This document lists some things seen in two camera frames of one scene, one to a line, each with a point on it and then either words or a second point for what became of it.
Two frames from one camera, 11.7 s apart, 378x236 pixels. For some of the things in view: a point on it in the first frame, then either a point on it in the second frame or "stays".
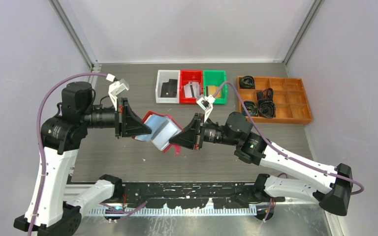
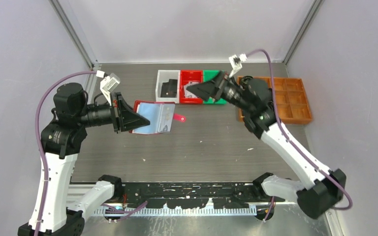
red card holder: [155, 121] to [160, 114]
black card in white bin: [169, 89] stays
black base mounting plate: [187, 195] stays
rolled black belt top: [247, 82] stays
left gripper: [127, 121] stays
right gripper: [189, 136] to [211, 88]
